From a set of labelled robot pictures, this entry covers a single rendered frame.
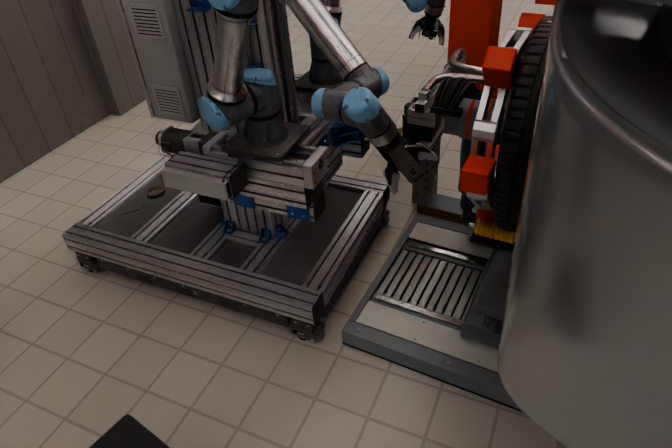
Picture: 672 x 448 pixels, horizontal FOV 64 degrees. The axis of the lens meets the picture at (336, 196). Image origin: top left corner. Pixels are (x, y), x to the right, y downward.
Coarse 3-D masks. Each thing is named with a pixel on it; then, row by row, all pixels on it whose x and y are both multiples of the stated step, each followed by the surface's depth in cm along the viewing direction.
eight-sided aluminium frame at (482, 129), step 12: (516, 36) 160; (528, 36) 157; (516, 48) 149; (504, 96) 144; (480, 108) 146; (480, 120) 145; (492, 120) 144; (480, 132) 145; (492, 132) 143; (480, 144) 151; (492, 144) 145; (492, 156) 148; (468, 192) 158; (492, 192) 163; (480, 204) 173
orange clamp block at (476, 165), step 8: (472, 160) 147; (480, 160) 147; (488, 160) 146; (464, 168) 144; (472, 168) 144; (480, 168) 144; (488, 168) 143; (464, 176) 144; (472, 176) 143; (480, 176) 142; (488, 176) 142; (464, 184) 146; (472, 184) 145; (480, 184) 143; (488, 184) 144; (472, 192) 146; (480, 192) 145
